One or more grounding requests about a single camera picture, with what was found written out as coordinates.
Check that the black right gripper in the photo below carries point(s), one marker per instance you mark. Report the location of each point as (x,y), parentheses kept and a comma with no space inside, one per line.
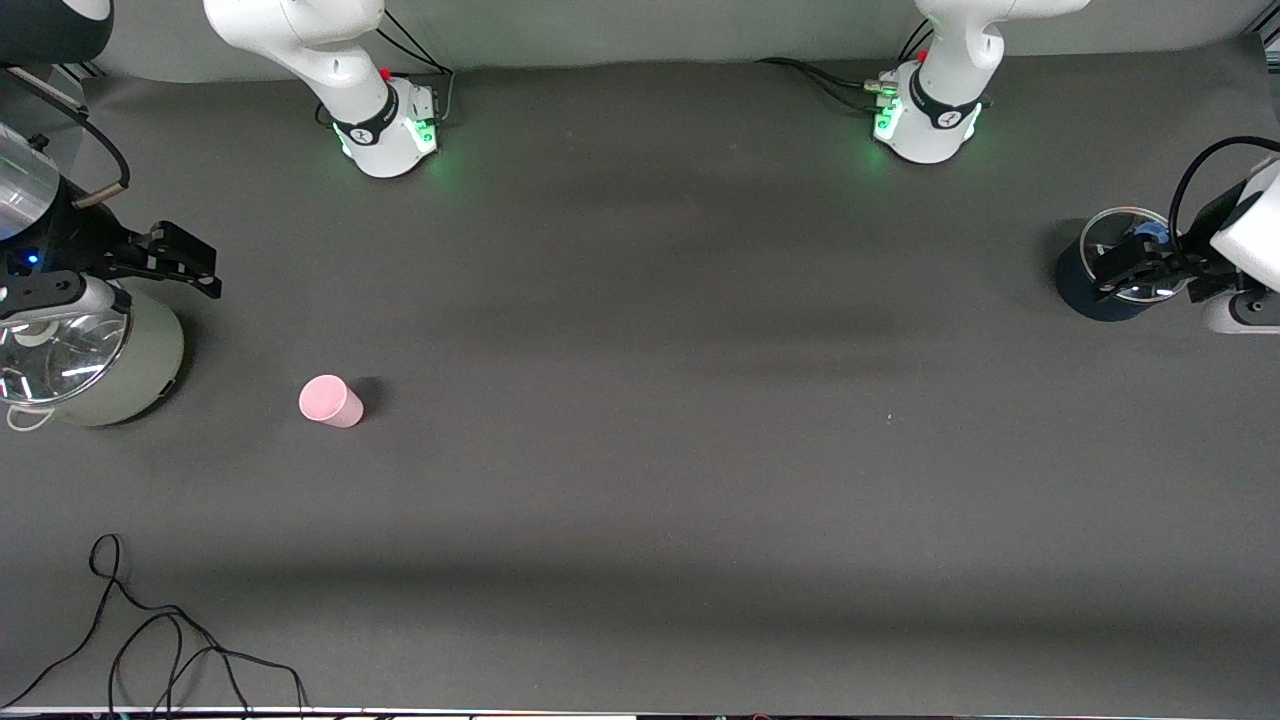
(82,238)

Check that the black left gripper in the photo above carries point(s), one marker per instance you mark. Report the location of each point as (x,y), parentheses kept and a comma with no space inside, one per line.
(1203,231)

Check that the pink plastic cup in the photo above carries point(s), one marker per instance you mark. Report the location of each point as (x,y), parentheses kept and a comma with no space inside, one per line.
(325,400)

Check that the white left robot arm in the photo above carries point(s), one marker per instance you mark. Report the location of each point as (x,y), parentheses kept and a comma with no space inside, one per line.
(940,60)

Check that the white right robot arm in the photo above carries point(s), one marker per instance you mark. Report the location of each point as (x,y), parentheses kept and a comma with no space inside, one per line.
(300,40)

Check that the glass lid with blue knob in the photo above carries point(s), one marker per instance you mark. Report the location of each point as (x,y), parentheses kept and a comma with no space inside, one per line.
(1120,225)

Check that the dark blue saucepan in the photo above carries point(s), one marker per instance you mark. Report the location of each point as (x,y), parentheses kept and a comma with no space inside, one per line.
(1085,295)

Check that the grey-green cooking pot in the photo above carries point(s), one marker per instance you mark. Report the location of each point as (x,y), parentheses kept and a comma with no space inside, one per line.
(130,370)

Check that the glass lid with metal knob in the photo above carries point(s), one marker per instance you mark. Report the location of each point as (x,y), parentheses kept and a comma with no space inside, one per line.
(70,350)

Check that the grey metal frame rail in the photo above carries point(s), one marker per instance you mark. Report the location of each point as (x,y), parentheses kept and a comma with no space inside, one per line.
(70,98)

